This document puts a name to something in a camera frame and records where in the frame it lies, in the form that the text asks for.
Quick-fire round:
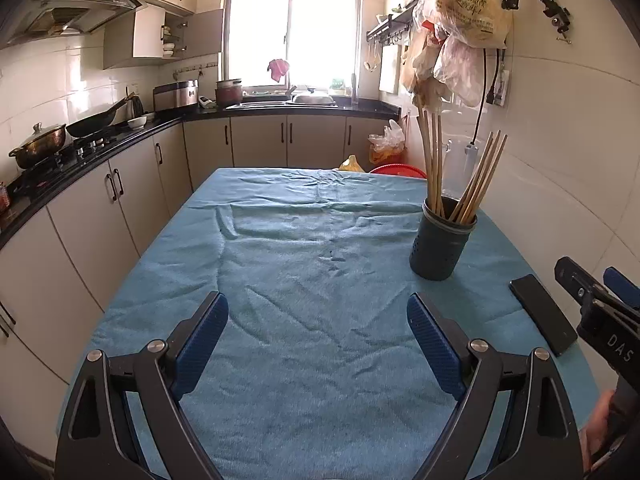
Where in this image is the silver rice cooker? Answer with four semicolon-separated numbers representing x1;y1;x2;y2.
153;79;198;112

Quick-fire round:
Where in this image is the person's hand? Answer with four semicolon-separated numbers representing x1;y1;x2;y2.
579;390;615;472

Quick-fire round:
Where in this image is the orange bag by cabinet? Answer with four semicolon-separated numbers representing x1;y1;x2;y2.
368;119;405;166

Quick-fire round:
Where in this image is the blue table cloth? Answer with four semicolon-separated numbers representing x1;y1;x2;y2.
55;167;601;480

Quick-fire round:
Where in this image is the small white bowl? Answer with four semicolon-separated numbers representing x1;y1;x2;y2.
127;116;148;130

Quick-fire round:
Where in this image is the black power cable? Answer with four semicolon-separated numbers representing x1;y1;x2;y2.
464;46;504;155

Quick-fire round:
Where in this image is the lidded cooking pot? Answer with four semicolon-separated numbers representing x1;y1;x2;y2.
8;122;66;170

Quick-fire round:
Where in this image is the dark cylindrical utensil holder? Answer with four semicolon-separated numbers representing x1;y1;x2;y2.
409;200;477;281

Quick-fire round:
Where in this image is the black smartphone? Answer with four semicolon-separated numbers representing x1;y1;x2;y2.
509;274;577;356

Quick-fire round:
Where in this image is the clear glass pitcher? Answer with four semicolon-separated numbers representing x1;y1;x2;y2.
442;138;478;200

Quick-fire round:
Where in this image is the black wall rack shelf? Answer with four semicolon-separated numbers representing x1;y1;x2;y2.
366;0;418;47

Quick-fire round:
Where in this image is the red plastic basin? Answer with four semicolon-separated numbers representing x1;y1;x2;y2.
371;162;427;180

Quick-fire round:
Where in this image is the pink cloth at window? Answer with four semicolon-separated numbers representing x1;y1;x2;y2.
267;58;290;84

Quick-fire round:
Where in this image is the gas stove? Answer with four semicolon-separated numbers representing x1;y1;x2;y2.
9;128;134;195

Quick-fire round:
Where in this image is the white wall socket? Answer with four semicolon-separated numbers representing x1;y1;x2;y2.
492;68;510;107

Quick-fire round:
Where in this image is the kitchen sink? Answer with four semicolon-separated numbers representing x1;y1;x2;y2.
240;92;337;108

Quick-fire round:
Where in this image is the steel range hood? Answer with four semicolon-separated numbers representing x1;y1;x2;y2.
1;0;142;49

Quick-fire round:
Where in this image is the yellow printed plastic bag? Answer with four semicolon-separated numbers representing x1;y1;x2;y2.
424;0;511;49

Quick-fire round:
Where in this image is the brown ceramic pot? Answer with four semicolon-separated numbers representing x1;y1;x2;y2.
216;78;243;108

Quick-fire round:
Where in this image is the black wok pan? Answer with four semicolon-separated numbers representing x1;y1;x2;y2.
65;93;136;139

